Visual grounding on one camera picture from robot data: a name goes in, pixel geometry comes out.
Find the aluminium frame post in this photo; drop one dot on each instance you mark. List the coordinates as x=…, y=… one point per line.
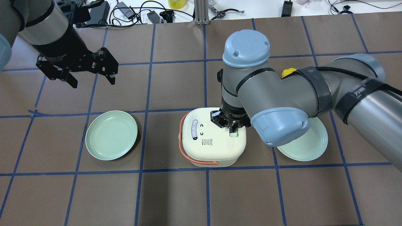
x=201, y=8

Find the white rice cooker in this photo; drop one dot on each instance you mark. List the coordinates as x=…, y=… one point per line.
x=205, y=144

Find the black power adapter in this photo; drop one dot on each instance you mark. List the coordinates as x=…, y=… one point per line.
x=287, y=8

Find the yellow toy potato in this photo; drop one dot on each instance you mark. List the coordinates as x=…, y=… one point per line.
x=287, y=72

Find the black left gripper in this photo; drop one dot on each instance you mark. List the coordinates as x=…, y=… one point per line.
x=62, y=42

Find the yellow tape roll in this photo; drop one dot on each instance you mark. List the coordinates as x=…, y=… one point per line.
x=177, y=4

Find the green plate near right arm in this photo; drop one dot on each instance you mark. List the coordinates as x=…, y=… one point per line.
x=310, y=145

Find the green plate near left arm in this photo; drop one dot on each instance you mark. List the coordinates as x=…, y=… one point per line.
x=111, y=135

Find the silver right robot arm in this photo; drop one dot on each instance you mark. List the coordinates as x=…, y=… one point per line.
x=253, y=94

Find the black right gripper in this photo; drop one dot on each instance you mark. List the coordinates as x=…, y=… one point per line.
x=231, y=110

